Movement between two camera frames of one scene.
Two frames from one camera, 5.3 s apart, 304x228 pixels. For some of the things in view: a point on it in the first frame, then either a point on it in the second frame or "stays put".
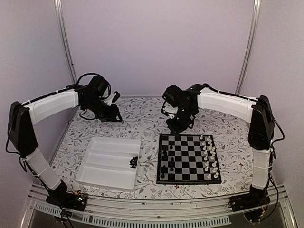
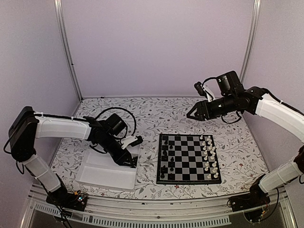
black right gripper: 175,129 to 201,106
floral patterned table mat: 144,118 stays put
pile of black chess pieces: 133,162 stays put
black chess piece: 165,157 stays put
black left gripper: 111,117 to 121,159
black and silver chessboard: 187,159 stays put
